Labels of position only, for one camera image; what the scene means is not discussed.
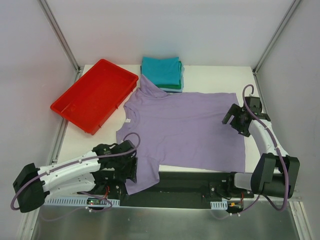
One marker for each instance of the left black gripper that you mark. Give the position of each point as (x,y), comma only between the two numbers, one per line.
(133,169)

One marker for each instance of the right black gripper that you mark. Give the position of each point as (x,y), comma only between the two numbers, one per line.
(235,118)

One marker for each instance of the purple t shirt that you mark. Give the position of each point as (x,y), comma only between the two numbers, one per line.
(181,130)

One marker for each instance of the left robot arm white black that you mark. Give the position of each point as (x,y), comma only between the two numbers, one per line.
(34,184)

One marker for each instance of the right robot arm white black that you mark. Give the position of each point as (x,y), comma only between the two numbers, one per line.
(276,172)

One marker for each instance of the light blue folded t shirt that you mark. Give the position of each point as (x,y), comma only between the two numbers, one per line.
(172,90)

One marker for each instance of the green folded t shirt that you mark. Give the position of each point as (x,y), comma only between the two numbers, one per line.
(175,86)

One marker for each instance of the red plastic bin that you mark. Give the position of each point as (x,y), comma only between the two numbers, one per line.
(94,97)

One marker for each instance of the teal folded t shirt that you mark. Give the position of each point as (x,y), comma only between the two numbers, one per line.
(149,61)

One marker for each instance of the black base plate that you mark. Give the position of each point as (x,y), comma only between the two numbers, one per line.
(184,190)

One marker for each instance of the right aluminium frame post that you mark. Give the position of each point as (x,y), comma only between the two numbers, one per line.
(277,34)

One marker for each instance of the aluminium frame post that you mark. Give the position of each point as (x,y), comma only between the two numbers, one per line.
(59,34)
(277,34)

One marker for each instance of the left white cable duct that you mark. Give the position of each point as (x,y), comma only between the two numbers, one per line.
(74,201)

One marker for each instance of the white cable duct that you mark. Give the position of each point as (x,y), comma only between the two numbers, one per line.
(74,201)
(219,205)

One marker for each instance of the right white cable duct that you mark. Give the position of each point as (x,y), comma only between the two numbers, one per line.
(219,205)

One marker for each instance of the left aluminium frame post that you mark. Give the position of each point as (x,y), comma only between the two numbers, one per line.
(59,34)

